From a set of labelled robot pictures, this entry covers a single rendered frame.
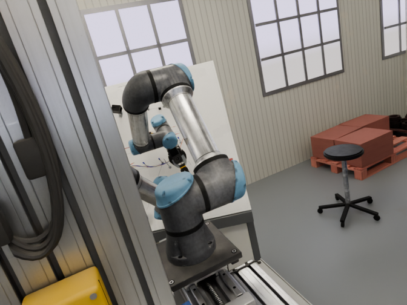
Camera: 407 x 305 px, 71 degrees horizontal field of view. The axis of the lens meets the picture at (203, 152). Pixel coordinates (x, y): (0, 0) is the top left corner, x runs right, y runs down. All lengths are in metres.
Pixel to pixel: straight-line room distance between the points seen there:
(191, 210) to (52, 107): 0.52
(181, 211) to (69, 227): 0.43
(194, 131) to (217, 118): 0.91
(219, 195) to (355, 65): 4.37
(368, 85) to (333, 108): 0.77
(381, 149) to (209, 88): 2.57
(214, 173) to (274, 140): 3.29
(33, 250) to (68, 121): 0.15
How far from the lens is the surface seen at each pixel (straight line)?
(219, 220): 1.63
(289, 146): 4.26
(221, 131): 1.76
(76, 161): 0.37
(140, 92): 0.99
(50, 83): 0.37
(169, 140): 1.33
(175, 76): 1.00
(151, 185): 1.06
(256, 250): 1.81
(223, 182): 0.81
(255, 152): 3.94
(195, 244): 0.83
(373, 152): 3.87
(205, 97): 1.88
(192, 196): 0.78
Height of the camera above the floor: 1.67
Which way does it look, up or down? 17 degrees down
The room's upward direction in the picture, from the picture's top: 14 degrees counter-clockwise
